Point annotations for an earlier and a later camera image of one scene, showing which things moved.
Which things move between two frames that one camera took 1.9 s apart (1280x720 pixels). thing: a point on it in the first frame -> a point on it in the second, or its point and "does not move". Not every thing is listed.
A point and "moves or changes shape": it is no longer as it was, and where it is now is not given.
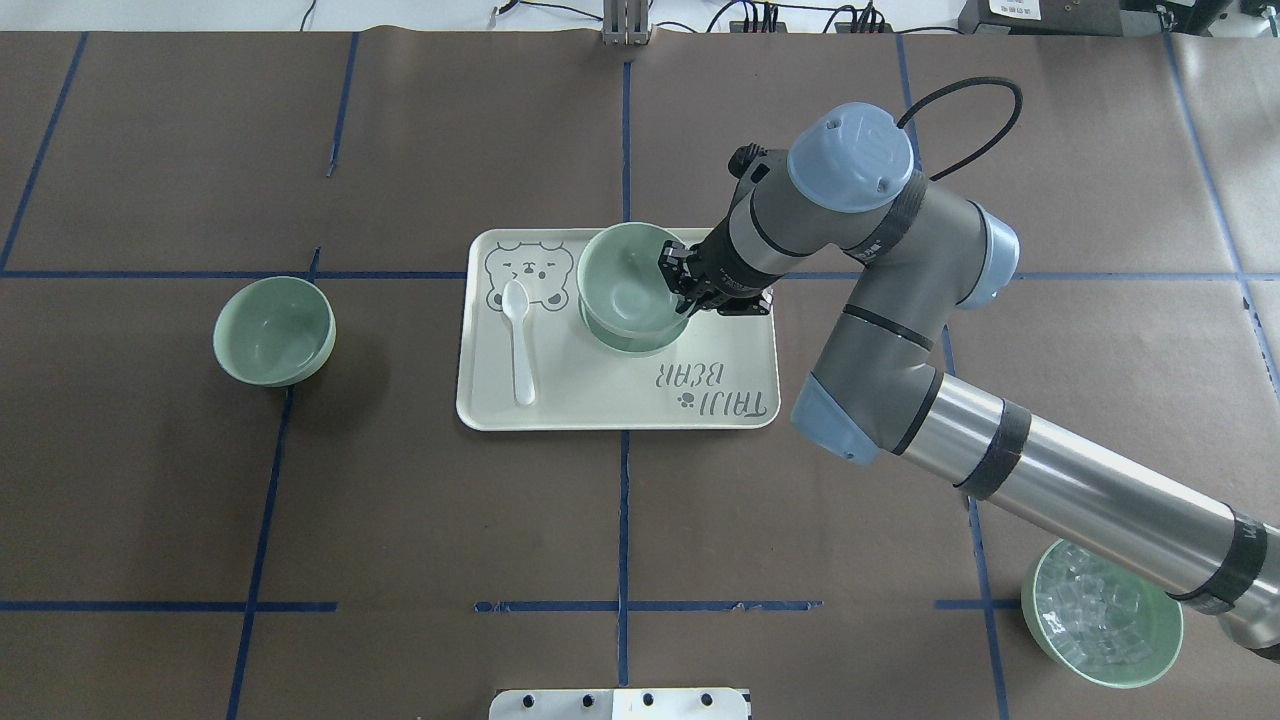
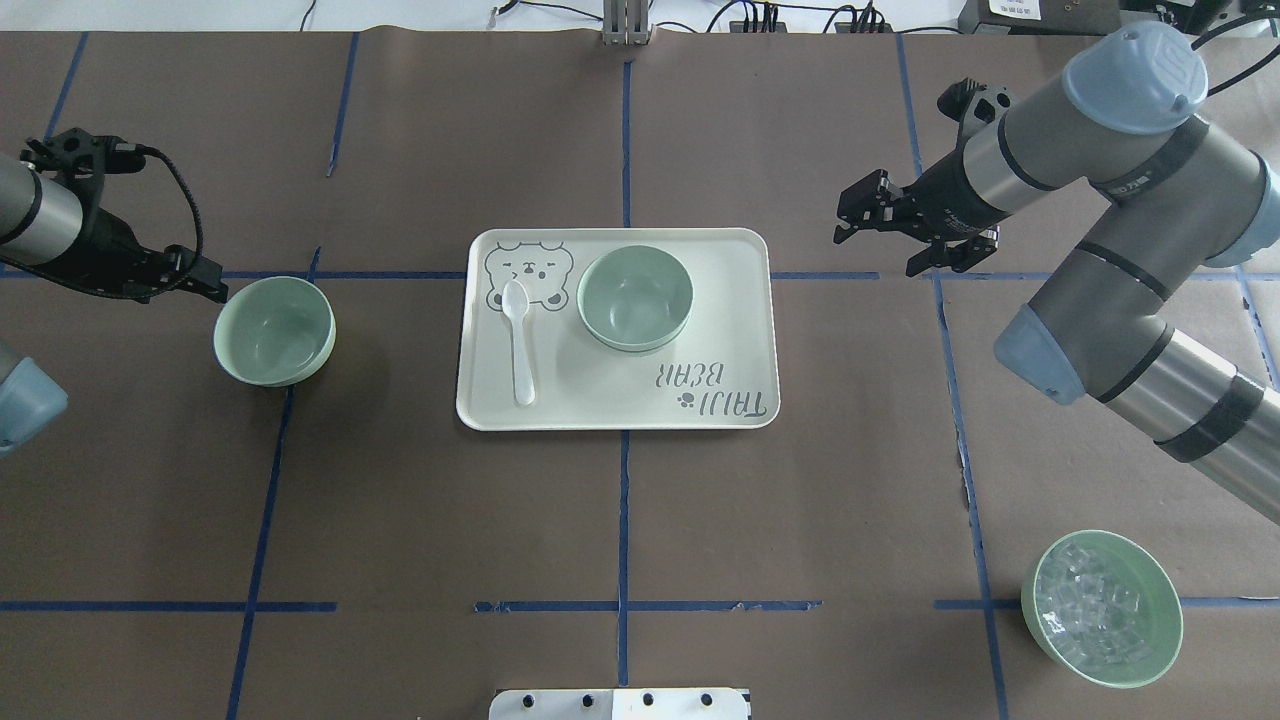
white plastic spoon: (516, 301) does not move
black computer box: (1088, 18) does not move
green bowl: (623, 290) moves or changes shape
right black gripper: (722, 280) -> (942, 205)
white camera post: (620, 704) does not move
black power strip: (779, 26) does not move
